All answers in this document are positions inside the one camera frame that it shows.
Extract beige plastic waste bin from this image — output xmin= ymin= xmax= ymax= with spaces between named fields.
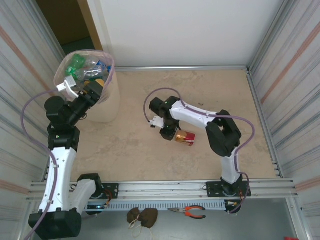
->
xmin=53 ymin=49 xmax=121 ymax=123

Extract brown cloth pouch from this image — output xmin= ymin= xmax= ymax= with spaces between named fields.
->
xmin=139 ymin=207 xmax=159 ymax=230
xmin=126 ymin=207 xmax=143 ymax=225

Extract aluminium mounting rail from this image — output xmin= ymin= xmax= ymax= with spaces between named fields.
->
xmin=26 ymin=178 xmax=300 ymax=202

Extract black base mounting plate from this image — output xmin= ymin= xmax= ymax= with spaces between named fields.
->
xmin=205 ymin=180 xmax=251 ymax=199
xmin=99 ymin=182 xmax=120 ymax=200

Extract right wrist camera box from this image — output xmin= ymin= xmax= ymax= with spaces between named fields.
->
xmin=148 ymin=115 xmax=165 ymax=130

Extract orange handled pliers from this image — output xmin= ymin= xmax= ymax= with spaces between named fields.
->
xmin=167 ymin=205 xmax=207 ymax=220

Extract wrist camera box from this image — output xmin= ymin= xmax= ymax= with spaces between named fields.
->
xmin=56 ymin=75 xmax=84 ymax=100
xmin=148 ymin=115 xmax=165 ymax=130

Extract beige string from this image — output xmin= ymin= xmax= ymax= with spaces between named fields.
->
xmin=128 ymin=216 xmax=154 ymax=238

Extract white slotted cable duct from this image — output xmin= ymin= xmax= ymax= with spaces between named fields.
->
xmin=82 ymin=200 xmax=227 ymax=213

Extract brown wooden door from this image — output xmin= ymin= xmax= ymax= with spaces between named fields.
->
xmin=77 ymin=0 xmax=103 ymax=50

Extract bottle red gold label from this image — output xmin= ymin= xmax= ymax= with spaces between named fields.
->
xmin=174 ymin=131 xmax=197 ymax=148

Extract thin coloured wires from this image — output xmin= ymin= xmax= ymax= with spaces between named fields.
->
xmin=101 ymin=188 xmax=113 ymax=209
xmin=224 ymin=192 xmax=250 ymax=215

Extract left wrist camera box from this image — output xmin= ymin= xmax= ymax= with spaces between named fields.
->
xmin=56 ymin=75 xmax=84 ymax=100

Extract clear bottle blue cap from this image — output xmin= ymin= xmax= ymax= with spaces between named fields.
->
xmin=76 ymin=56 xmax=113 ymax=81

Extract green plastic bottle yellow cap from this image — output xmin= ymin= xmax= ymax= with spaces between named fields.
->
xmin=65 ymin=53 xmax=86 ymax=76

